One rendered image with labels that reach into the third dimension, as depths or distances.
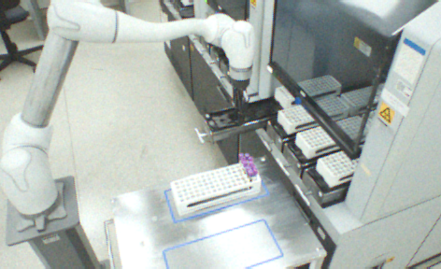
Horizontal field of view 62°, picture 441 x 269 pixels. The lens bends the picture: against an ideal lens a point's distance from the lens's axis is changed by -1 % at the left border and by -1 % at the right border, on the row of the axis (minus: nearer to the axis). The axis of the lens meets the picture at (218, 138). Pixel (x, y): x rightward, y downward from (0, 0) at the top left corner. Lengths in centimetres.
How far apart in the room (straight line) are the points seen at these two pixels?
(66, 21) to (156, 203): 64
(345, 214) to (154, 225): 68
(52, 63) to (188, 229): 72
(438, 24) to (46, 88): 120
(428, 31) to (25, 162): 124
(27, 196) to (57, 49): 51
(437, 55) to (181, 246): 87
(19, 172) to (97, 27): 56
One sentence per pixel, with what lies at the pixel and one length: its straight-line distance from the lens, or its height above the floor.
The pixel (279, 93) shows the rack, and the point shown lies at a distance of 169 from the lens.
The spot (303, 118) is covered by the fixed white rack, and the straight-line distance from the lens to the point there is 157.
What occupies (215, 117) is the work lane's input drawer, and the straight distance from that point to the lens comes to 164.
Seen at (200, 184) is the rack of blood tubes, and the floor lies 88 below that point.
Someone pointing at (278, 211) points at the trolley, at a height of 82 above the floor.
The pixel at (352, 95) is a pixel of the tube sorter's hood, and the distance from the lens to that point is 121.
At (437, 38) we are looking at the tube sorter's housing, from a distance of 99.
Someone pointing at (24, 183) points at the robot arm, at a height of 91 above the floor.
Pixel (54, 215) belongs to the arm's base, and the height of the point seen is 72.
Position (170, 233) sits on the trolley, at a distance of 123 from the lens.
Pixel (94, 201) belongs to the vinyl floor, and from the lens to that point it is 247.
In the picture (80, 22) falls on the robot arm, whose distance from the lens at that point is 114.
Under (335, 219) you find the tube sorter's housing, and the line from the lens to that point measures 140.
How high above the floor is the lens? 184
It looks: 43 degrees down
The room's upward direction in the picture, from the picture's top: 1 degrees counter-clockwise
